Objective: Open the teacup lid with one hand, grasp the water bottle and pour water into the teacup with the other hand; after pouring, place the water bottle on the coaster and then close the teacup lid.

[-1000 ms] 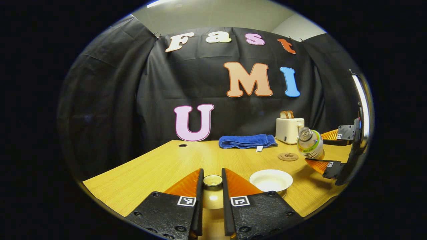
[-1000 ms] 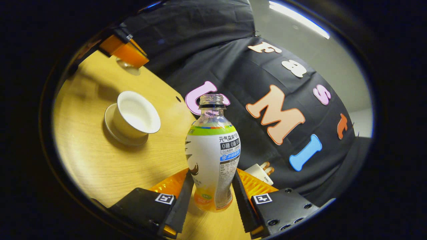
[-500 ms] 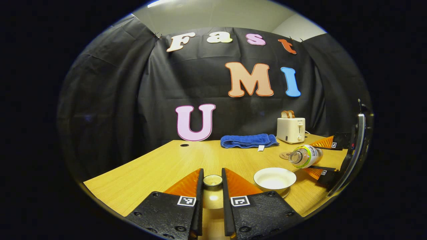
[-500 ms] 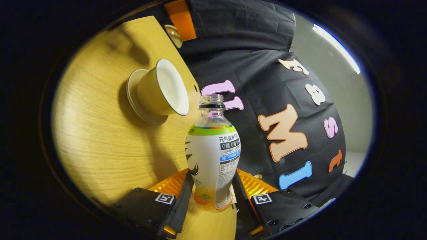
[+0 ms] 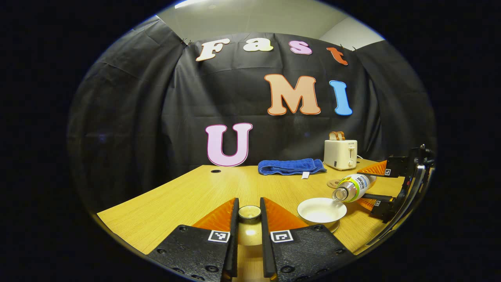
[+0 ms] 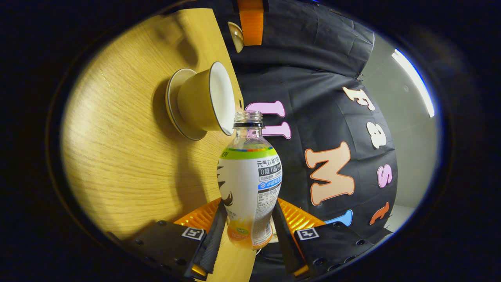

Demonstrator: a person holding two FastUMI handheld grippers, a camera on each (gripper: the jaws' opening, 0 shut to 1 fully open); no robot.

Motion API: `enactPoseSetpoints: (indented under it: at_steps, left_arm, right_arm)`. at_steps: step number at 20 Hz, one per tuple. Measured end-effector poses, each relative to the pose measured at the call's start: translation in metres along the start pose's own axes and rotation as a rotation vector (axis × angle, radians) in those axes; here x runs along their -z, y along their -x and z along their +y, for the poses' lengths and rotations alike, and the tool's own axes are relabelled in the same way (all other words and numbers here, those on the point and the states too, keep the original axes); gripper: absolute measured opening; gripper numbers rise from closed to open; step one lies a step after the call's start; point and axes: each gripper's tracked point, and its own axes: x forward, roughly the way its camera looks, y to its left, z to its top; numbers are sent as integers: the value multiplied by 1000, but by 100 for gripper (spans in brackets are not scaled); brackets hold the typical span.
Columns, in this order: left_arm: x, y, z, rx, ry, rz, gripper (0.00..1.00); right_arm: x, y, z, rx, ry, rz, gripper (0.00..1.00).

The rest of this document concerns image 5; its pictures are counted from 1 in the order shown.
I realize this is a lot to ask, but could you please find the black backdrop cloth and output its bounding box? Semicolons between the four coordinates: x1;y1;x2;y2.
67;16;437;212

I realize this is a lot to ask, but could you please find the white teacup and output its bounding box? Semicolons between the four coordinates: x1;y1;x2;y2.
297;197;348;228

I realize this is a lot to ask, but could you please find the clear water bottle white label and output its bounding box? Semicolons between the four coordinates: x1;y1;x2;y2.
332;174;377;202

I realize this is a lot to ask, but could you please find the blue folded towel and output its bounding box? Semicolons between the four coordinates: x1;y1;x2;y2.
258;158;327;179

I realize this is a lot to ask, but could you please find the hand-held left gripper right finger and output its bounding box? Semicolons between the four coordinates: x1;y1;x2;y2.
260;197;357;282

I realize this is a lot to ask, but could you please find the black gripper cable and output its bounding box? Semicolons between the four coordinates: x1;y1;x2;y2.
368;164;429;246

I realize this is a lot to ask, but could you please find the ceiling light panel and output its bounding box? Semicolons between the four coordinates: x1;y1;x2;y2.
174;0;212;9

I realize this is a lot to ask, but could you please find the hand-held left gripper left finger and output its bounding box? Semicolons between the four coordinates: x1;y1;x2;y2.
148;198;239;282

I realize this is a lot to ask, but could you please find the white toaster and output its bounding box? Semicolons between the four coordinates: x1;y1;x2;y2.
323;139;358;171

